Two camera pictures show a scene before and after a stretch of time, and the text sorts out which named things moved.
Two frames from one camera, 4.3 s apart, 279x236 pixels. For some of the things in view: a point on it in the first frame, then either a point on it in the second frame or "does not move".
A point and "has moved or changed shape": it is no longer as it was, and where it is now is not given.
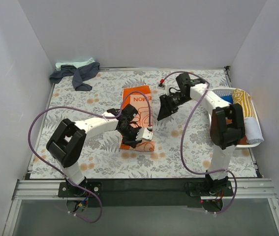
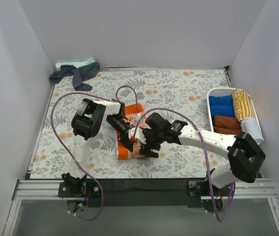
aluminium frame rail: (48, 190) does not move
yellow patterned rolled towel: (243, 98) does not move
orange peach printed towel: (139, 97) has moved or changed shape
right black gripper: (168, 104) -> (149, 144)
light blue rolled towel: (252, 132) does not move
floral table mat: (182, 143) does not move
